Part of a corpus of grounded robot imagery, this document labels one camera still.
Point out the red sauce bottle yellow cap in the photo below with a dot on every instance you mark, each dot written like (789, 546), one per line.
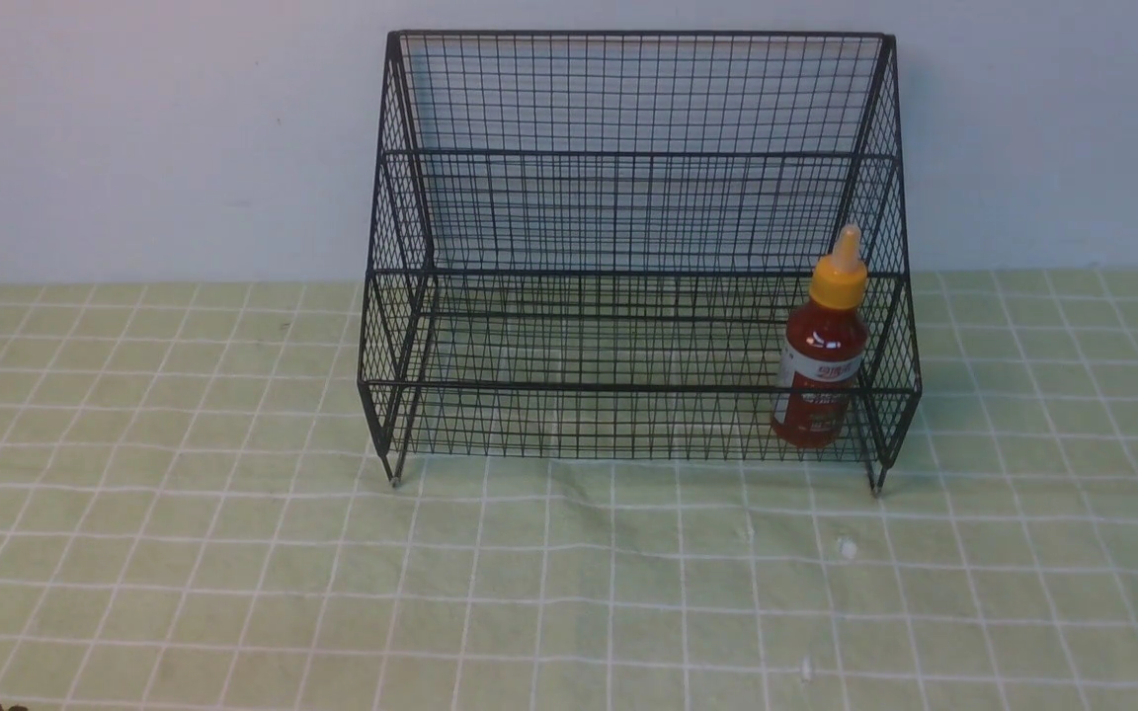
(825, 341)

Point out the green checkered tablecloth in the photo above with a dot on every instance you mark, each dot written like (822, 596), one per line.
(191, 517)

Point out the black wire mesh shelf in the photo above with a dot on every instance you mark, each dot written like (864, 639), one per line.
(587, 244)

